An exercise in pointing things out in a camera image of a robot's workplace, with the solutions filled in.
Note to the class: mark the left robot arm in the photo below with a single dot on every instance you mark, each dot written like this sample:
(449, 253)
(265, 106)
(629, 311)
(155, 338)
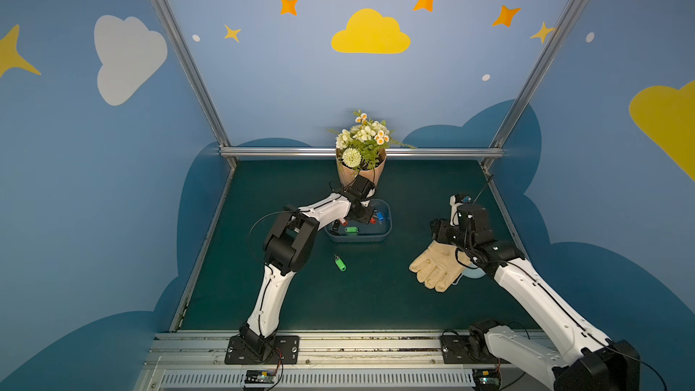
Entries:
(287, 248)

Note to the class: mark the beige work glove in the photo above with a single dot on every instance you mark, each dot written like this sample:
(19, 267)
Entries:
(439, 266)

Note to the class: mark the pink flower pot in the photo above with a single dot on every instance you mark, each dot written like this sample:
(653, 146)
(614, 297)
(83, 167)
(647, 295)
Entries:
(347, 175)

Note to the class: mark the light blue brush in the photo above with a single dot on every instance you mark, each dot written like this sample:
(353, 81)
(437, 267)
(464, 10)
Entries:
(473, 272)

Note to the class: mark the circuit board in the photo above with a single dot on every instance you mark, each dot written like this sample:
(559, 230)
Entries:
(259, 378)
(486, 379)

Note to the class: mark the white and green flowers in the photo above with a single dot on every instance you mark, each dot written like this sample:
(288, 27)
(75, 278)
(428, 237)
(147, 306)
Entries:
(363, 147)

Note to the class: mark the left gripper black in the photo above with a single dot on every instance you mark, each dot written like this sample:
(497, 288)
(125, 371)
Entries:
(361, 210)

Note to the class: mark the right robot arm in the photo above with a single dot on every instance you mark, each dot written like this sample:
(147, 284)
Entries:
(582, 357)

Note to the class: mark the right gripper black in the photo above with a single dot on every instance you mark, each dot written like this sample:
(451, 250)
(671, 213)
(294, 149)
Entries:
(445, 231)

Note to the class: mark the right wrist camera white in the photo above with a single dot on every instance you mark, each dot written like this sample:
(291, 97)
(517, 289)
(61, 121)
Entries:
(457, 200)

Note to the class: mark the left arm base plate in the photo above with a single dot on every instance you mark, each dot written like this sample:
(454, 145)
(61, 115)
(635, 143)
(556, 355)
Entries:
(282, 348)

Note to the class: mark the right circuit board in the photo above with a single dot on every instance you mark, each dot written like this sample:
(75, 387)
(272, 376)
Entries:
(486, 379)

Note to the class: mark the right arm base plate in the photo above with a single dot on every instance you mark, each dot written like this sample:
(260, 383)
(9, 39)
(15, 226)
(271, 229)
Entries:
(456, 349)

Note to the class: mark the left circuit board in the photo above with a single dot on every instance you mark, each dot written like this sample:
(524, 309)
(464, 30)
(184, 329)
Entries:
(259, 378)

